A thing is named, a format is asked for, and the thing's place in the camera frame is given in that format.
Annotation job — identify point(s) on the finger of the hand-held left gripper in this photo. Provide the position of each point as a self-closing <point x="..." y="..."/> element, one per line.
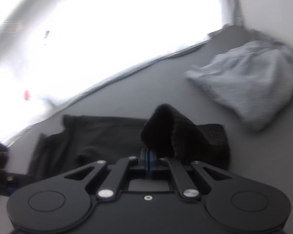
<point x="19" y="178"/>

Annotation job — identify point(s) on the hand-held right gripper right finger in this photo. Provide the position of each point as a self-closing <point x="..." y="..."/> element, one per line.
<point x="151" y="162"/>

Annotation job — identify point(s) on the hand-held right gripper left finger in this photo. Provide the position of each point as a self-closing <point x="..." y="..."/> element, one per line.
<point x="144" y="160"/>

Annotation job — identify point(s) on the black knit sweater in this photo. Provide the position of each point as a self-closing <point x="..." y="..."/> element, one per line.
<point x="100" y="136"/>

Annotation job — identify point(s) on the light grey crumpled garment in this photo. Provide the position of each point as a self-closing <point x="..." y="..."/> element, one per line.
<point x="254" y="82"/>

